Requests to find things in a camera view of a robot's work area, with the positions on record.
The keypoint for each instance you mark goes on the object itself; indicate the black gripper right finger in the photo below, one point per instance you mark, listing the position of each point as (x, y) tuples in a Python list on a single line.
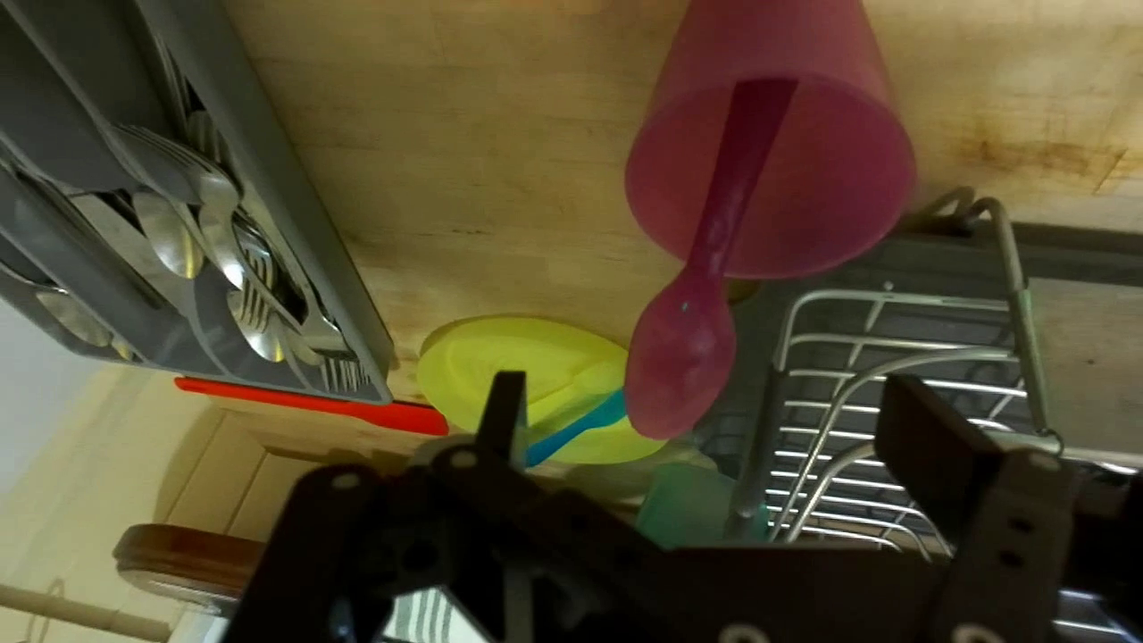
[(933, 451)]

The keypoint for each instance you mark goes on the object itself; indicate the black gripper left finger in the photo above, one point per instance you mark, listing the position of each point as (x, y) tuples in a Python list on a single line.
[(502, 415)]

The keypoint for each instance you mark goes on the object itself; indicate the purple plastic spoon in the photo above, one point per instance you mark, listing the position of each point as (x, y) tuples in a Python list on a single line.
[(685, 340)]

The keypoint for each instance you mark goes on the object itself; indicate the teal plastic spoon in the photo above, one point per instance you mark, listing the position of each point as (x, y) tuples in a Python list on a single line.
[(611, 410)]

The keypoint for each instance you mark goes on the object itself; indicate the teal plastic cup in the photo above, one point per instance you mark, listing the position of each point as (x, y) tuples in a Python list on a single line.
[(687, 504)]

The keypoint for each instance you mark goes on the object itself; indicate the purple plastic cup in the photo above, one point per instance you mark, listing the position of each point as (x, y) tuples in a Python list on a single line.
[(842, 168)]

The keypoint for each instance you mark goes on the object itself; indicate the red silicone spatula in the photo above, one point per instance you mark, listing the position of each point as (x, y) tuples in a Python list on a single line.
[(387, 415)]

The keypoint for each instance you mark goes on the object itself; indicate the steel dish rack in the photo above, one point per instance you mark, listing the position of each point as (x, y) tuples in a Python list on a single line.
[(852, 558)]

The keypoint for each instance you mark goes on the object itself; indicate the grey cutlery tray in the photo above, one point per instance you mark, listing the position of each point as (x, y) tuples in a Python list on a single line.
[(155, 210)]

